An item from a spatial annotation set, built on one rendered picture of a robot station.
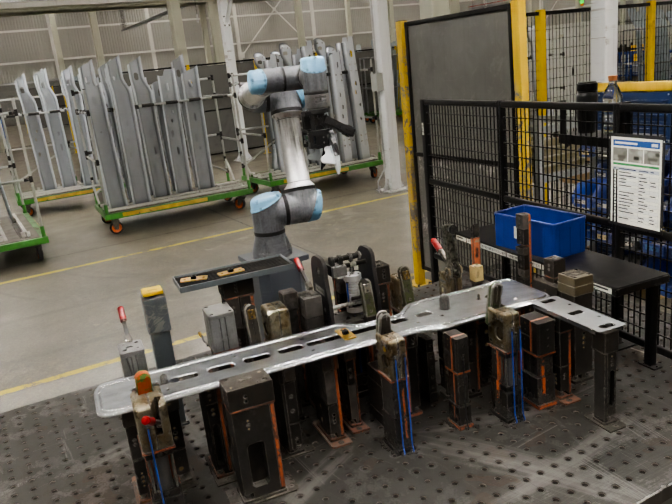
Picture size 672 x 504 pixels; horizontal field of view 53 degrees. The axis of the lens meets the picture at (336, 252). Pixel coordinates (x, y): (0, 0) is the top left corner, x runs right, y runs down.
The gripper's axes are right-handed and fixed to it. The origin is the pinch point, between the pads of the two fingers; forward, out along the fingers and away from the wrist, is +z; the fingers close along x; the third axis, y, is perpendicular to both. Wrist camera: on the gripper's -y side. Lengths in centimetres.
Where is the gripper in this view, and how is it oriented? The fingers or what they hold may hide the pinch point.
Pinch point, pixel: (331, 172)
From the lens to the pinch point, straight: 211.8
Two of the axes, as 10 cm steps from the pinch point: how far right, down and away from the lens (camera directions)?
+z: 1.1, 9.6, 2.7
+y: -9.2, 2.0, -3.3
